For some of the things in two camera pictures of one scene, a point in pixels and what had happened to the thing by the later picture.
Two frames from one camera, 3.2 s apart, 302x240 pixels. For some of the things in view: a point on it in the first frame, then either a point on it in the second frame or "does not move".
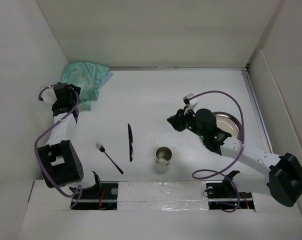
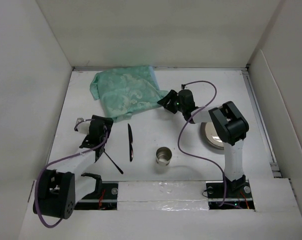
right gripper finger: (180, 112) -> (173, 95)
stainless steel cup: (163, 155) does not move
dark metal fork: (101, 148) does not move
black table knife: (130, 142) does not move
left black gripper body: (74, 91) -> (108, 125)
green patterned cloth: (87, 75) -> (125, 91)
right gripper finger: (179, 121) -> (171, 102)
